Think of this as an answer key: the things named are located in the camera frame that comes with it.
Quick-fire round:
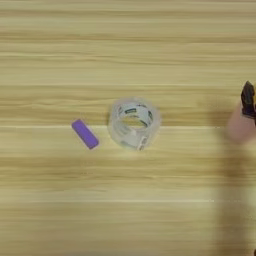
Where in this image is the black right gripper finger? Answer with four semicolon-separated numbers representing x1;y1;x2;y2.
240;80;256;120

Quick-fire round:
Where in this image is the pink plastic cup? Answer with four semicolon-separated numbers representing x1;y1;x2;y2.
226;99;256;145

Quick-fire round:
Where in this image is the purple rectangular eraser block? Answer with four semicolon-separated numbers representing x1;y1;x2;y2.
70;118;100;151

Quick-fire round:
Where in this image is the clear packing tape roll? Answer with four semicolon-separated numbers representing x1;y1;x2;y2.
106;96;162;152

